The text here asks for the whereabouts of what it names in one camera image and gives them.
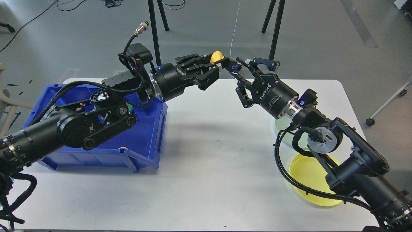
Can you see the white caster stand leg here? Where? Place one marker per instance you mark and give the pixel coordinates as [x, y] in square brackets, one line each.
[400, 92]

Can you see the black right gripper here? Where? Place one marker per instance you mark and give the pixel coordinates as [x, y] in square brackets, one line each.
[268, 91]

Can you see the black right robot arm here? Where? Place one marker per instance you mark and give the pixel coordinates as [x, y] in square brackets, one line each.
[354, 169]

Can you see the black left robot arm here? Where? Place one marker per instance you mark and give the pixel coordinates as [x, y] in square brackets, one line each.
[83, 114]

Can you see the green push button in bin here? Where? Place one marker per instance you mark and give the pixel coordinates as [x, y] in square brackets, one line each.
[130, 107]

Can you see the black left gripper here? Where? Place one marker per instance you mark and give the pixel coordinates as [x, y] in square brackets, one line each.
[193, 69]

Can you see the black tripod legs right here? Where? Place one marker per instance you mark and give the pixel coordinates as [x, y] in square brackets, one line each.
[278, 21]

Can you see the yellow plate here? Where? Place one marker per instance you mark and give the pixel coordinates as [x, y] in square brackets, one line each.
[309, 172]

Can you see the light green plate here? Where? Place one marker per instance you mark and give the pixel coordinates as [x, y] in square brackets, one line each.
[283, 123]

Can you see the beige chair frame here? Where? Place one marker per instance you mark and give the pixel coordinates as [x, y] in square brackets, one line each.
[6, 101]

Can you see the blue plastic bin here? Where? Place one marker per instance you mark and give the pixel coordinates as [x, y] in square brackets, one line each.
[144, 140]

